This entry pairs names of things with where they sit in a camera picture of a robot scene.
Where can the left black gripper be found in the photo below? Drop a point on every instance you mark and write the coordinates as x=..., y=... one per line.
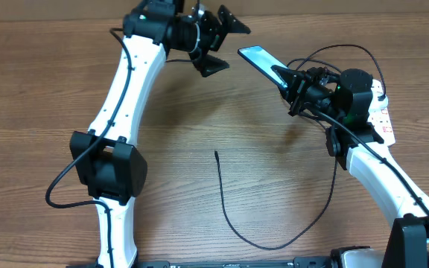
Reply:
x=217, y=34

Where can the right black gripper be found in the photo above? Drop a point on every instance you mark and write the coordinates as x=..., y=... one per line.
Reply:
x=303, y=80

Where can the Samsung Galaxy smartphone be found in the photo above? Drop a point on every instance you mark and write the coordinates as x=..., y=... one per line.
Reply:
x=263, y=61

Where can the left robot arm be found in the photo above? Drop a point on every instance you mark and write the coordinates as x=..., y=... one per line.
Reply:
x=108, y=162

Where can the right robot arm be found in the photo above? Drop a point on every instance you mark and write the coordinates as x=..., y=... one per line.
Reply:
x=359, y=138

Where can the white USB charger plug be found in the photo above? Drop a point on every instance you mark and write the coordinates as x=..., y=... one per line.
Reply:
x=379, y=102

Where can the white power strip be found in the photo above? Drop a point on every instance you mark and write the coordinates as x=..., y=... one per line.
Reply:
x=381, y=119

